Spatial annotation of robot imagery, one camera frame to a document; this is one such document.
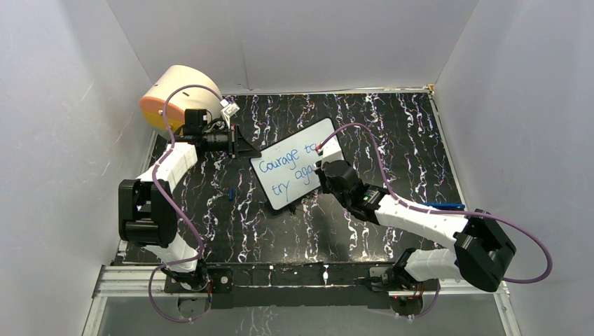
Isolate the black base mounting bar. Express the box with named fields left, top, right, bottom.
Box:
left=162, top=262, right=436, bottom=314

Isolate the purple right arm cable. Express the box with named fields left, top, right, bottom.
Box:
left=316, top=122, right=554, bottom=320

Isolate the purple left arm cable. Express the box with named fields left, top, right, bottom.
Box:
left=147, top=84, right=221, bottom=325

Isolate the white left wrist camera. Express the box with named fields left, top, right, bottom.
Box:
left=220, top=99, right=240, bottom=127

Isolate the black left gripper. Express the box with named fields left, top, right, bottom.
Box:
left=203, top=125, right=262, bottom=161

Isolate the small black-framed whiteboard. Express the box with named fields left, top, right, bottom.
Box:
left=250, top=118, right=336, bottom=210

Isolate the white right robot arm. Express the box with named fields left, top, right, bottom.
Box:
left=315, top=160, right=516, bottom=293

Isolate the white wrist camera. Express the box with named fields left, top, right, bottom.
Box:
left=220, top=99, right=240, bottom=127
left=316, top=136, right=344, bottom=166

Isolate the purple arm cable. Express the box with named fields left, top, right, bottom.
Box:
left=147, top=84, right=221, bottom=325
left=316, top=122, right=554, bottom=320

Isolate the beige and orange cylinder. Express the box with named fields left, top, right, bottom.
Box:
left=139, top=65, right=221, bottom=137

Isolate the aluminium frame rail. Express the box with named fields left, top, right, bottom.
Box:
left=92, top=265, right=207, bottom=299

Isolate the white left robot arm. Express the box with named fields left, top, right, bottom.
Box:
left=118, top=109, right=261, bottom=291

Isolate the blue whiteboard eraser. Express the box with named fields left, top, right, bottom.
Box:
left=423, top=202, right=466, bottom=211

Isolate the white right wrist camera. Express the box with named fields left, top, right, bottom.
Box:
left=316, top=136, right=344, bottom=166

